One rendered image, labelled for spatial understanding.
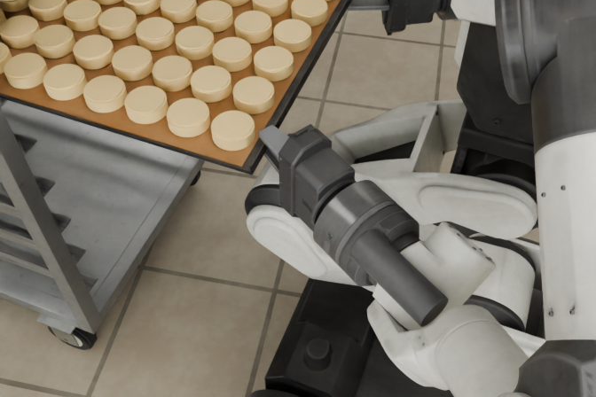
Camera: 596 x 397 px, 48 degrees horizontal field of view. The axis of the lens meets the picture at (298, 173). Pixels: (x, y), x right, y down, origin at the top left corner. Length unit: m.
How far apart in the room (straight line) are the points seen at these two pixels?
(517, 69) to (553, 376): 0.19
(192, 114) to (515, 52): 0.44
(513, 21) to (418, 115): 0.51
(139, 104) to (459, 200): 0.40
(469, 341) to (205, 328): 0.93
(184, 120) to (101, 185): 0.72
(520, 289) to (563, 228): 0.70
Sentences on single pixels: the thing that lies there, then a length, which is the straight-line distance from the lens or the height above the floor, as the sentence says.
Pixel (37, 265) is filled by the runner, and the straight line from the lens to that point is 1.26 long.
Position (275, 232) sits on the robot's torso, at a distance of 1.01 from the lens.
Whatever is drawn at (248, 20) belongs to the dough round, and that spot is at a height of 0.70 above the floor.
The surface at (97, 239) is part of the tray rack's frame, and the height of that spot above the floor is 0.15.
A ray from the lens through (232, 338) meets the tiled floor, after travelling 1.40.
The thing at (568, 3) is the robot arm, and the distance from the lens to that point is 0.45.
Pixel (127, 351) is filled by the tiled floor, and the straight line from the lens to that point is 1.42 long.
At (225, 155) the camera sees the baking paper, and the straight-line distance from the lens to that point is 0.76.
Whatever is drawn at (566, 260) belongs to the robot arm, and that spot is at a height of 0.93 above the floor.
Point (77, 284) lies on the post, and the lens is 1.19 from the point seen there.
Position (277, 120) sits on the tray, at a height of 0.69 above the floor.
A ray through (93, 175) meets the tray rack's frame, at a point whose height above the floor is 0.15.
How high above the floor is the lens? 1.25
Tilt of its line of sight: 50 degrees down
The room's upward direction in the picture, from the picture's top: straight up
